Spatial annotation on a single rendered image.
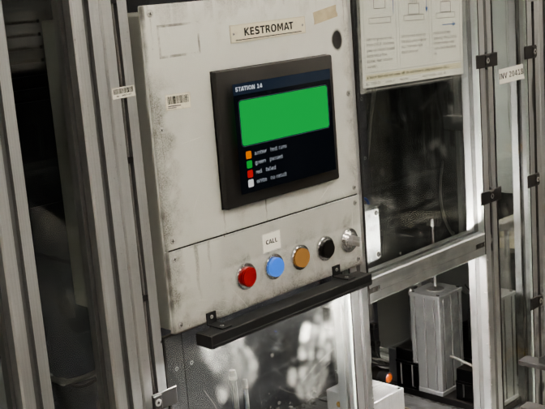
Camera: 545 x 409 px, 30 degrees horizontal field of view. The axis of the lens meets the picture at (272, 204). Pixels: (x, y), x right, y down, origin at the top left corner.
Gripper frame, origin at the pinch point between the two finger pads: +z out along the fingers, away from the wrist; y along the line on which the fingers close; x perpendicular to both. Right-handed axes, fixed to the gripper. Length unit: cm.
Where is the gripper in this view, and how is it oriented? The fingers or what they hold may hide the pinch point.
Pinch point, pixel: (536, 386)
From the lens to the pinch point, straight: 186.6
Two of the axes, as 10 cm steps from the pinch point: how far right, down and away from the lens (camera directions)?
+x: -7.0, 2.0, -6.9
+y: -0.8, -9.7, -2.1
